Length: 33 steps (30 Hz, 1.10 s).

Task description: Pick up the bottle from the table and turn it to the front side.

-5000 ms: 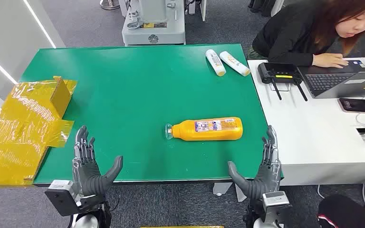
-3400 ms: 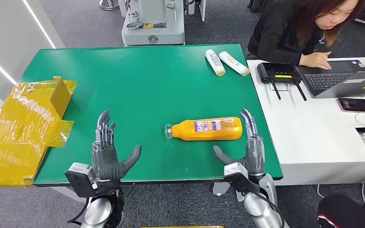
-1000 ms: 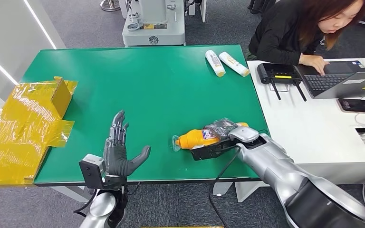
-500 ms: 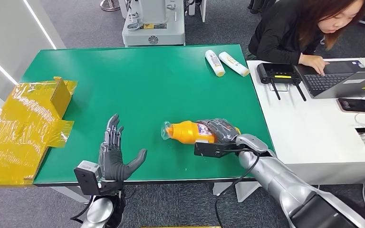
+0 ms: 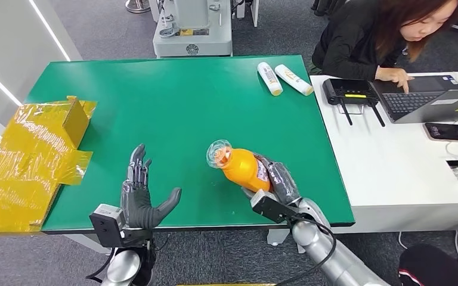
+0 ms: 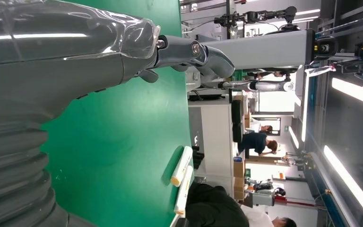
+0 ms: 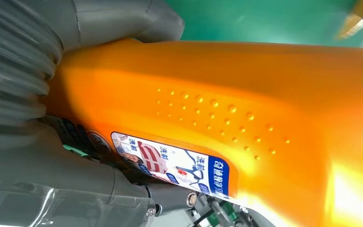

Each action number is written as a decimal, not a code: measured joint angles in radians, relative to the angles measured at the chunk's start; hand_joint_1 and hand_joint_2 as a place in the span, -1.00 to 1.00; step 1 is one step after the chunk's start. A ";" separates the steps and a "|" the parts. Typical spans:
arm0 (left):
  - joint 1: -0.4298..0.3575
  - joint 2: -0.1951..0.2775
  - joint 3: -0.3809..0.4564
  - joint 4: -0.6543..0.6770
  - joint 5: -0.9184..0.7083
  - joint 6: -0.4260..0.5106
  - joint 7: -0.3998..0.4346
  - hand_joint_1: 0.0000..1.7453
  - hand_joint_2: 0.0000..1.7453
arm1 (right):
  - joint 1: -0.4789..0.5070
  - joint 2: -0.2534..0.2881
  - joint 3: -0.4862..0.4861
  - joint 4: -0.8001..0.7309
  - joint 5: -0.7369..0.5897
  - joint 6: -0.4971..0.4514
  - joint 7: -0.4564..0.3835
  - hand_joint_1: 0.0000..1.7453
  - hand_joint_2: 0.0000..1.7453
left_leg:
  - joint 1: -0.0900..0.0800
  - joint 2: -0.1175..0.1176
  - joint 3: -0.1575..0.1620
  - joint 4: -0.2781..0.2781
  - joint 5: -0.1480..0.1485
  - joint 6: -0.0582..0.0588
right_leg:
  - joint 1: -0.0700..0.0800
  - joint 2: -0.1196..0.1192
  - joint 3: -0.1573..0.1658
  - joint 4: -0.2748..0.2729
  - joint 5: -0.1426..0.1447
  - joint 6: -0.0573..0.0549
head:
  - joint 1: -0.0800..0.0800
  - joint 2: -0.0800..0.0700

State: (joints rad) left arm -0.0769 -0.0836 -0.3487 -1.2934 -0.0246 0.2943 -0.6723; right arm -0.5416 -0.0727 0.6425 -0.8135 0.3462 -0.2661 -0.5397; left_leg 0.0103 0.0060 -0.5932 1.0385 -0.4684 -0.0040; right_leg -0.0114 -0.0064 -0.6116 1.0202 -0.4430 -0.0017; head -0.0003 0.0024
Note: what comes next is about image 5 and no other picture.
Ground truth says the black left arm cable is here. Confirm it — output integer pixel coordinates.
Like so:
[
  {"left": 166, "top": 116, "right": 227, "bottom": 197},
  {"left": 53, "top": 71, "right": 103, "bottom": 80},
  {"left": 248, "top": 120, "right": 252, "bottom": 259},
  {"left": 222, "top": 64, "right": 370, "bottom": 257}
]
[{"left": 86, "top": 248, "right": 116, "bottom": 284}]

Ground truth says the white panel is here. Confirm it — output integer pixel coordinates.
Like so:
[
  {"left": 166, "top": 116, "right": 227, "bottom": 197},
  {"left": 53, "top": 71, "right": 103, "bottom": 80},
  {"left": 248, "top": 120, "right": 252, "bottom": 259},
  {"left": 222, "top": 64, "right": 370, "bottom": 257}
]
[{"left": 234, "top": 0, "right": 260, "bottom": 27}]

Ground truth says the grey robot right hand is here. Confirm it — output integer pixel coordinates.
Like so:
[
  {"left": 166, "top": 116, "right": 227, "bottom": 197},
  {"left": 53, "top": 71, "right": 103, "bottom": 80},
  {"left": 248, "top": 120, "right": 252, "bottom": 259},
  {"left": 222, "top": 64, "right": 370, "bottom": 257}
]
[{"left": 242, "top": 153, "right": 303, "bottom": 207}]

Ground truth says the black smartphone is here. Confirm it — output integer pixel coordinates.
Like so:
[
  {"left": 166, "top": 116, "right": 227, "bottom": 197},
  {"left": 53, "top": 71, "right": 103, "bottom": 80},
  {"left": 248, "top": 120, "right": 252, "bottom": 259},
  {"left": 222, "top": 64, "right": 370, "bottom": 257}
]
[{"left": 423, "top": 122, "right": 458, "bottom": 143}]

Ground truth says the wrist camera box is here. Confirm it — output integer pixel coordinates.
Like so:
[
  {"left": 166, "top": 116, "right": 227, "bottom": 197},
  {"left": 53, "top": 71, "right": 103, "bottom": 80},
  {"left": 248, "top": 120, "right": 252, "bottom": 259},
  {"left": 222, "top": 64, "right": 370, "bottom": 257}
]
[
  {"left": 89, "top": 204, "right": 153, "bottom": 248},
  {"left": 250, "top": 189, "right": 299, "bottom": 225}
]

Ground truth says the person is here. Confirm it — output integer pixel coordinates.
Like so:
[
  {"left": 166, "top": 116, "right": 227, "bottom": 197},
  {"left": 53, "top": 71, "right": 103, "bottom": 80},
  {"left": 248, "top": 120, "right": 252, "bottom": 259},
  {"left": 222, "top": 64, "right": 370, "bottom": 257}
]
[
  {"left": 398, "top": 220, "right": 458, "bottom": 286},
  {"left": 308, "top": 0, "right": 458, "bottom": 94}
]

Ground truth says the yellow film-wrapped cardboard box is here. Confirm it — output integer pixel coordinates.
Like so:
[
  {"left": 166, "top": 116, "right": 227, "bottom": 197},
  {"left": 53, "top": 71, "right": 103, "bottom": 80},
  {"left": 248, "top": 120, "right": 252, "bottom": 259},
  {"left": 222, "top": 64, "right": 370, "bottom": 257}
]
[{"left": 0, "top": 95, "right": 97, "bottom": 236}]

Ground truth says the green table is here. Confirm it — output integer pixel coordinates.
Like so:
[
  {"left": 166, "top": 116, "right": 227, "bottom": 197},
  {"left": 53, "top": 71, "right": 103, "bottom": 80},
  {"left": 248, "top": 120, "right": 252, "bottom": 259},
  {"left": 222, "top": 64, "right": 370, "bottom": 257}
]
[{"left": 24, "top": 54, "right": 355, "bottom": 253}]

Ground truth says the person's hand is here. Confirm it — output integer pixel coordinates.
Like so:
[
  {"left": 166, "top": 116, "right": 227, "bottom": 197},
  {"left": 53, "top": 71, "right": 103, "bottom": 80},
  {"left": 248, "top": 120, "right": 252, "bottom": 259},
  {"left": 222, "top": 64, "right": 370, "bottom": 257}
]
[{"left": 375, "top": 67, "right": 414, "bottom": 94}]

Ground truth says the white desk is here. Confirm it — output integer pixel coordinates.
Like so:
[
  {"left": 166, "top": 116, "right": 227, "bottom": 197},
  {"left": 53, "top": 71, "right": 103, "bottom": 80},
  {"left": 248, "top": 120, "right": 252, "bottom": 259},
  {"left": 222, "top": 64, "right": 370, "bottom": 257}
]
[{"left": 310, "top": 71, "right": 458, "bottom": 241}]

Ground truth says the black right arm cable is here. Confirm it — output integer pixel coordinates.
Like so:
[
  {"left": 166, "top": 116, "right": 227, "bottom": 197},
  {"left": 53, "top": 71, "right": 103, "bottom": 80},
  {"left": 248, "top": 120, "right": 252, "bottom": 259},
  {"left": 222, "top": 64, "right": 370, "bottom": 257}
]
[{"left": 276, "top": 214, "right": 338, "bottom": 286}]

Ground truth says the round metal stand base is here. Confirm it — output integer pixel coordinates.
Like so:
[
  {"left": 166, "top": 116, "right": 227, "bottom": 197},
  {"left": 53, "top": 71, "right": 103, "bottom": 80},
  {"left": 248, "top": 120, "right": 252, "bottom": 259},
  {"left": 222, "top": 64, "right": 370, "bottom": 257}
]
[{"left": 125, "top": 0, "right": 151, "bottom": 14}]

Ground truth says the orange detergent bottle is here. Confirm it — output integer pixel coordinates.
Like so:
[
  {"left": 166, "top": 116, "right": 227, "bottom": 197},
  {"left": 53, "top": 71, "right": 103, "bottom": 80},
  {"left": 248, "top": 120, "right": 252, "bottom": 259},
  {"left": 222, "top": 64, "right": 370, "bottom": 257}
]
[{"left": 206, "top": 139, "right": 273, "bottom": 193}]

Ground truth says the white machine base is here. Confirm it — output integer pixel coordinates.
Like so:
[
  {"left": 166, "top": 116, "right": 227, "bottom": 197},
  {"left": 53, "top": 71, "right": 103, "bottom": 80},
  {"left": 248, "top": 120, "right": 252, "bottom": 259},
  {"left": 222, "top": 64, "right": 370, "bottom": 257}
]
[{"left": 151, "top": 0, "right": 234, "bottom": 59}]

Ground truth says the white tube with yellow print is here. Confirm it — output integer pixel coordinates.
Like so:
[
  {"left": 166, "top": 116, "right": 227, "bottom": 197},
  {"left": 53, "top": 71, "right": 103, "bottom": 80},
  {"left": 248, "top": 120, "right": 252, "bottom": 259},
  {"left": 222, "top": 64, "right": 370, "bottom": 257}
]
[{"left": 274, "top": 64, "right": 315, "bottom": 97}]

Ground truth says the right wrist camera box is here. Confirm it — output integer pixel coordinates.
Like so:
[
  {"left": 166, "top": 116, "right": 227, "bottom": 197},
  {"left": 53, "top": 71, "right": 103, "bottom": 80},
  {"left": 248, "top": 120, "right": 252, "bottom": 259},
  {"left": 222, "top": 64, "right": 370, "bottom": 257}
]
[{"left": 250, "top": 189, "right": 299, "bottom": 225}]

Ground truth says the open dark laptop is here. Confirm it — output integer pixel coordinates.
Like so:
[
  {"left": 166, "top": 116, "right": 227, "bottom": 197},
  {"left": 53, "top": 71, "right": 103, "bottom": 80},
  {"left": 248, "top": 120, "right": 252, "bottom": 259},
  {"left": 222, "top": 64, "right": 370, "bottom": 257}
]
[{"left": 371, "top": 74, "right": 458, "bottom": 122}]

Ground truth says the white charging cable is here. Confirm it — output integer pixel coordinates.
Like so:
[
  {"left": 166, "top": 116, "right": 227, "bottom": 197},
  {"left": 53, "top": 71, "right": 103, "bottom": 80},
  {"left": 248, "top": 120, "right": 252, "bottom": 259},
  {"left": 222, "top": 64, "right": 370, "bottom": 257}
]
[{"left": 444, "top": 141, "right": 458, "bottom": 167}]

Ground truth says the grey laptop lid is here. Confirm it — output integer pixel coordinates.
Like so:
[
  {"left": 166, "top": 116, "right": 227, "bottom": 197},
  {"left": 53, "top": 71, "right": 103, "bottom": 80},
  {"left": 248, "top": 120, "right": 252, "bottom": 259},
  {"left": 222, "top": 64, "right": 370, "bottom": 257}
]
[{"left": 394, "top": 88, "right": 458, "bottom": 125}]

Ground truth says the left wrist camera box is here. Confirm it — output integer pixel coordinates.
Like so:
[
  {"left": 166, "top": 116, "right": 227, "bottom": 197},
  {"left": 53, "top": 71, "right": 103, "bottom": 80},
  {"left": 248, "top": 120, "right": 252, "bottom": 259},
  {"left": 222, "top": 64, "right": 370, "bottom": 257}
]
[{"left": 89, "top": 204, "right": 153, "bottom": 248}]

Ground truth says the white tube with barcode label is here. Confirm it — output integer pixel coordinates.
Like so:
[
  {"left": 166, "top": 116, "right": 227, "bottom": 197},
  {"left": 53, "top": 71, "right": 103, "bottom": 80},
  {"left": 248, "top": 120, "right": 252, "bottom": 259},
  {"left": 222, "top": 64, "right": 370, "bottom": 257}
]
[{"left": 257, "top": 61, "right": 283, "bottom": 97}]

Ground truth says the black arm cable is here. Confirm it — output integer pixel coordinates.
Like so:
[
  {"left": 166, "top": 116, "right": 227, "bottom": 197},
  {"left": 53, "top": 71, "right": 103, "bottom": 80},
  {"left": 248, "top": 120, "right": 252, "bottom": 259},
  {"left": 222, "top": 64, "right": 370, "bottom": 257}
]
[
  {"left": 86, "top": 248, "right": 116, "bottom": 284},
  {"left": 276, "top": 214, "right": 338, "bottom": 286}
]

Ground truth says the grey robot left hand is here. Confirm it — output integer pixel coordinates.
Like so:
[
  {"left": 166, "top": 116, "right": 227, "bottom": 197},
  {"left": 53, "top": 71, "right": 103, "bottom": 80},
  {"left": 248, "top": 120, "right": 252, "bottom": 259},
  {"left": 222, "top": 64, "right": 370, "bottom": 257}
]
[{"left": 120, "top": 143, "right": 182, "bottom": 230}]

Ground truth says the black router with antennas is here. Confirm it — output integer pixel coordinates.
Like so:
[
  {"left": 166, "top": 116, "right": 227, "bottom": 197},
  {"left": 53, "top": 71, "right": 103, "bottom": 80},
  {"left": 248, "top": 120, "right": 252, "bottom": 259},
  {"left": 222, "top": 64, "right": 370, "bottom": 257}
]
[{"left": 322, "top": 78, "right": 386, "bottom": 127}]

